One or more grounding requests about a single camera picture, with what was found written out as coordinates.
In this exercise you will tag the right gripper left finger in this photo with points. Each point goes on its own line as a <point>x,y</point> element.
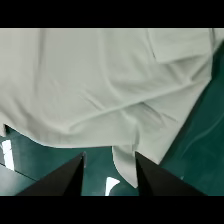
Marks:
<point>65,181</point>

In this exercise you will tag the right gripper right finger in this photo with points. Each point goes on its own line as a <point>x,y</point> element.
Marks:
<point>156,181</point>

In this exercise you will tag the white T-shirt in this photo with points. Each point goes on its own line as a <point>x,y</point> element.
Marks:
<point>100,83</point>

